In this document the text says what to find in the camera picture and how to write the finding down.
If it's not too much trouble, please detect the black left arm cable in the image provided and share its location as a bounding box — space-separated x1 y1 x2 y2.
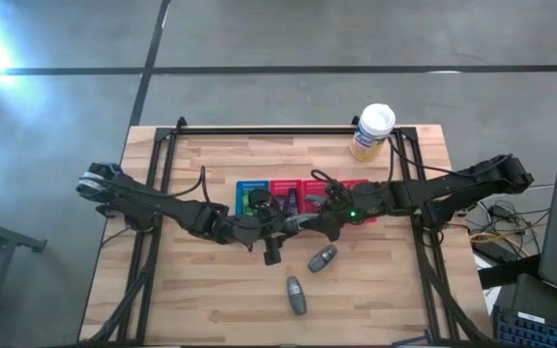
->
161 165 279 224

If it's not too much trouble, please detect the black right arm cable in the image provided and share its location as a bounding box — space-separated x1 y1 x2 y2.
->
309 136 468 199

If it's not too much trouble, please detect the red plastic basket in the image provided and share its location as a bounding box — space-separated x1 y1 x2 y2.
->
335 179 379 225
301 179 337 214
268 179 305 218

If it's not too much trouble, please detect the black backlit keyboard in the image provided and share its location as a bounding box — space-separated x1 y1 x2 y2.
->
493 304 557 348

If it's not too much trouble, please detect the blue plastic basket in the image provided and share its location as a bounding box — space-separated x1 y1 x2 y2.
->
234 180 272 218

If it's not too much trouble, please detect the white yellow wipes canister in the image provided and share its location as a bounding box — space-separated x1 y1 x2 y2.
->
349 102 397 162

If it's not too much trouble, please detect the black box under keyboard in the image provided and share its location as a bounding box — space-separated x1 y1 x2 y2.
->
510 273 557 323

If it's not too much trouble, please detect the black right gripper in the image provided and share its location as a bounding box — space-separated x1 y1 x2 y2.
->
308 181 392 243

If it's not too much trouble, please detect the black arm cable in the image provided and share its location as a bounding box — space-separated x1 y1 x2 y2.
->
309 136 468 199
161 165 279 224

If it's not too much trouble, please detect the black aluminium table frame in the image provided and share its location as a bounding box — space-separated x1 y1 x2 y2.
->
79 115 490 348

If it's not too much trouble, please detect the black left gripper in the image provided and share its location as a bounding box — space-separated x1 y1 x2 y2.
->
228 212 309 245

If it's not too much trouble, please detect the black flat strap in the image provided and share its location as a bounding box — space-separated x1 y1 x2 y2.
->
477 253 542 291

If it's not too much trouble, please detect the yellow floor cable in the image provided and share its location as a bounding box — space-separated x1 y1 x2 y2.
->
469 230 526 258

